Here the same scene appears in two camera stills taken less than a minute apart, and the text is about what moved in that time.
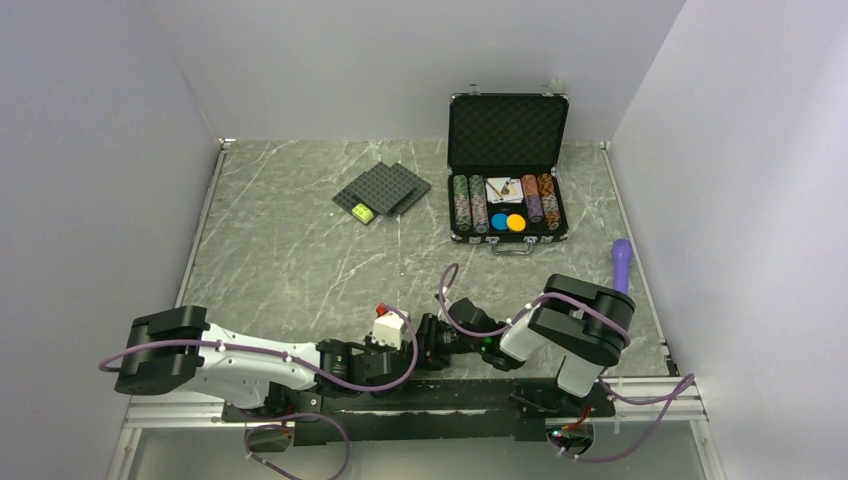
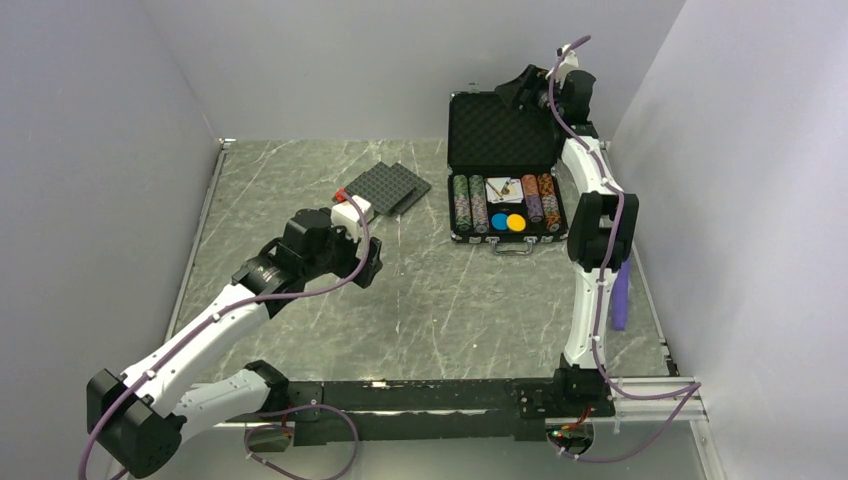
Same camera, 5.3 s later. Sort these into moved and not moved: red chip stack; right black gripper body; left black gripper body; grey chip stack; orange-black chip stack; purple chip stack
Moved: left black gripper body; right black gripper body
Not moved: grey chip stack; orange-black chip stack; purple chip stack; red chip stack
